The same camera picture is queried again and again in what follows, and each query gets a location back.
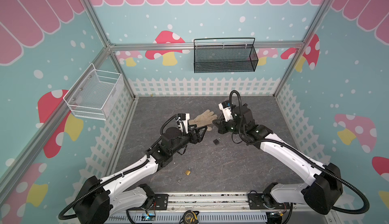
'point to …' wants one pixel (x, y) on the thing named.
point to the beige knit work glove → (206, 118)
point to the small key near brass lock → (178, 181)
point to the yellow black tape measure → (190, 217)
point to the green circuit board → (150, 217)
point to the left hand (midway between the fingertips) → (202, 129)
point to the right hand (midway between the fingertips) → (212, 121)
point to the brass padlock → (188, 172)
